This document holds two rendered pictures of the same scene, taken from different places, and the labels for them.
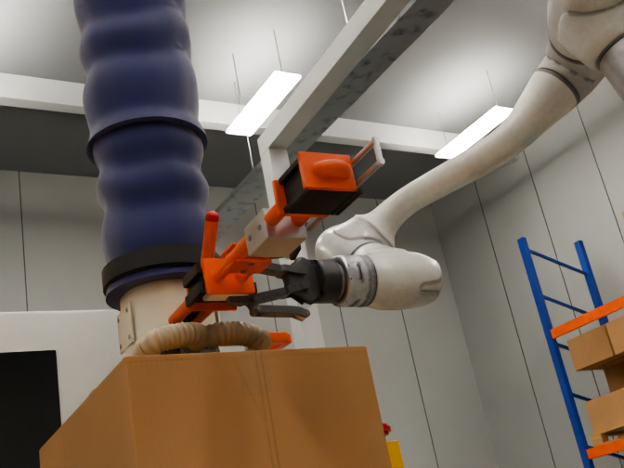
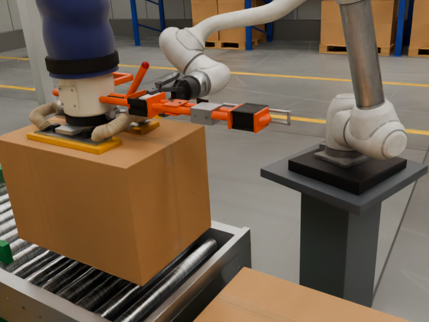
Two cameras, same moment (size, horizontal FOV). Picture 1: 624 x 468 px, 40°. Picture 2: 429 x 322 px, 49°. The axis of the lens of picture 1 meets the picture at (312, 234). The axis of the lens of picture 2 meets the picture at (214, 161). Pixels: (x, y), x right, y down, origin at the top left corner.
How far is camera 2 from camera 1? 1.03 m
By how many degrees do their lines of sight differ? 51
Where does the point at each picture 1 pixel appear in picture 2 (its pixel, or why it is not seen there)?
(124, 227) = (72, 42)
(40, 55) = not seen: outside the picture
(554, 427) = not seen: outside the picture
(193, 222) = (110, 38)
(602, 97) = not seen: outside the picture
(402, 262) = (220, 76)
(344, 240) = (185, 49)
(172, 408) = (143, 185)
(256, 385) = (170, 161)
